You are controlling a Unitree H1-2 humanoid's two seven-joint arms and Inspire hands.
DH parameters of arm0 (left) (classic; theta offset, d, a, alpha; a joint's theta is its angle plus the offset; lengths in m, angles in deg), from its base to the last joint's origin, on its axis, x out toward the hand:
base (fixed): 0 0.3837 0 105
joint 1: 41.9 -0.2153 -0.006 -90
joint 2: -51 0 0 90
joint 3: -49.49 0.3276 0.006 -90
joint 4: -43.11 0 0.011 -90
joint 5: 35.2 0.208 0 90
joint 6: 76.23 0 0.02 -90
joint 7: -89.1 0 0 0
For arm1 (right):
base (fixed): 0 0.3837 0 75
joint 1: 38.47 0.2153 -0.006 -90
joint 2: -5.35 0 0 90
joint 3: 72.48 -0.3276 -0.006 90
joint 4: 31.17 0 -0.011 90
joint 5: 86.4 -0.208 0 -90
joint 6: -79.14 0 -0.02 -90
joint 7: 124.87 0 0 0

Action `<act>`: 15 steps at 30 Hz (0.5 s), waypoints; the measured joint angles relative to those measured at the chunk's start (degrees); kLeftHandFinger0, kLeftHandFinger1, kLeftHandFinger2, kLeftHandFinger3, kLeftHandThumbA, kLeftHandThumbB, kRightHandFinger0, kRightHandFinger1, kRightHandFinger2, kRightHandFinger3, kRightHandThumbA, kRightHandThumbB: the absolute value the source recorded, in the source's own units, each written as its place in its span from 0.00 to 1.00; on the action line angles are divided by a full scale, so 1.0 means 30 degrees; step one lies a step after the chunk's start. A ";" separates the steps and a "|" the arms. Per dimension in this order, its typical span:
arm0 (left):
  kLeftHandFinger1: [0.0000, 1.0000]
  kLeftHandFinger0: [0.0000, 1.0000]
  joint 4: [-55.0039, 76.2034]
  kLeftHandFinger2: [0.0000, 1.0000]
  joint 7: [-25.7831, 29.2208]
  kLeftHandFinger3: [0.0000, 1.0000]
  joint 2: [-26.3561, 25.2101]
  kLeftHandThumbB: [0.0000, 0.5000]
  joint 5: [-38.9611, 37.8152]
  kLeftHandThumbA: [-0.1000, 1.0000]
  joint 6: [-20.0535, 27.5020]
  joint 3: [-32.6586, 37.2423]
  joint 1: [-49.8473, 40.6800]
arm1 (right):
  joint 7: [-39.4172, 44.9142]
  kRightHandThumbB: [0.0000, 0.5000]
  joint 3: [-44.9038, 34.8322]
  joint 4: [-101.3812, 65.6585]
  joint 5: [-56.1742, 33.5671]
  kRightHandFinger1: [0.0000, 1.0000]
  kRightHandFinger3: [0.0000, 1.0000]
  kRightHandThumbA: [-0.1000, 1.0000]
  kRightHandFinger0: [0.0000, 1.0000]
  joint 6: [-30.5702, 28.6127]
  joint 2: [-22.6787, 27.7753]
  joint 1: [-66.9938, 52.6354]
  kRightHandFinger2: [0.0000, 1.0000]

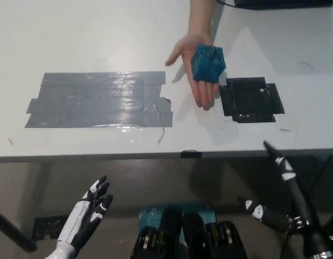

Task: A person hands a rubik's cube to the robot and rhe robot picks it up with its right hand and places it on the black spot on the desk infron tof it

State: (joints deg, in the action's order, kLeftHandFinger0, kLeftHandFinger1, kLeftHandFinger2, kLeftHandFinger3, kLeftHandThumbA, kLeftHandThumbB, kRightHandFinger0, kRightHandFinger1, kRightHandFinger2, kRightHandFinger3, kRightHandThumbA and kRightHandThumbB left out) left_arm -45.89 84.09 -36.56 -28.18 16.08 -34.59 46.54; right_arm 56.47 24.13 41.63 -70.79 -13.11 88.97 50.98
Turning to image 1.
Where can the dark flat device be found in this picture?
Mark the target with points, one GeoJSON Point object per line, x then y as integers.
{"type": "Point", "coordinates": [282, 3]}

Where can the person's bare hand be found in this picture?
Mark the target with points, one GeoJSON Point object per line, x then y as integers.
{"type": "Point", "coordinates": [186, 54]}

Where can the black floor tape patch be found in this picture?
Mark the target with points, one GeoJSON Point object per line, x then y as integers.
{"type": "Point", "coordinates": [48, 226]}

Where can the black table leg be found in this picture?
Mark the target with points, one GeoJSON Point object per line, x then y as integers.
{"type": "Point", "coordinates": [13, 229]}

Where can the black tape square patch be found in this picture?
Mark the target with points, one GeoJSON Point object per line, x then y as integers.
{"type": "Point", "coordinates": [247, 99]}

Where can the grey duct tape patch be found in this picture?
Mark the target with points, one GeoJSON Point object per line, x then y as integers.
{"type": "Point", "coordinates": [96, 99]}

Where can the small black tape strip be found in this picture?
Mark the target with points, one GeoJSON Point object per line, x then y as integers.
{"type": "Point", "coordinates": [191, 154]}

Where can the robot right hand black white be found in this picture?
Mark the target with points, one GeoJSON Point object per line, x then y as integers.
{"type": "Point", "coordinates": [301, 205]}

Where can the blue crinkly cube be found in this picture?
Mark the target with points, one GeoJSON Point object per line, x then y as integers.
{"type": "Point", "coordinates": [208, 63]}

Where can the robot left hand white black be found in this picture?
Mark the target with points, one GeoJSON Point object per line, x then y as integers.
{"type": "Point", "coordinates": [80, 215]}

